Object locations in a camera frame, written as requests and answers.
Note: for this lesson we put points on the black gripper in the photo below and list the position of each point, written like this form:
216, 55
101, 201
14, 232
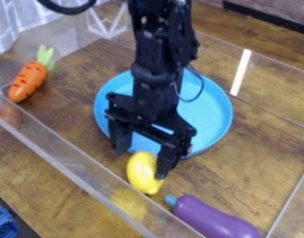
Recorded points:
148, 112

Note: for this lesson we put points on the yellow toy lemon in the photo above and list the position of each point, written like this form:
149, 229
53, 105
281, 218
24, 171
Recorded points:
140, 173

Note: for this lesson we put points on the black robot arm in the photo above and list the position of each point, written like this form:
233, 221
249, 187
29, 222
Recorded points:
165, 48

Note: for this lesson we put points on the blue round tray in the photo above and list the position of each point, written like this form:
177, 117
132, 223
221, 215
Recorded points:
209, 113

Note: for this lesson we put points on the purple toy eggplant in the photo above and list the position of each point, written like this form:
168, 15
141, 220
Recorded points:
208, 220

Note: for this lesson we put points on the orange toy carrot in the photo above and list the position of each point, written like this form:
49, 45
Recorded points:
33, 74

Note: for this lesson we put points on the blue object at corner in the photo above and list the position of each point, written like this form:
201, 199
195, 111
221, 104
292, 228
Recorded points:
8, 226

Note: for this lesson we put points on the clear acrylic enclosure wall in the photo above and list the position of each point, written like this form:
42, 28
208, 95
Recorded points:
62, 180

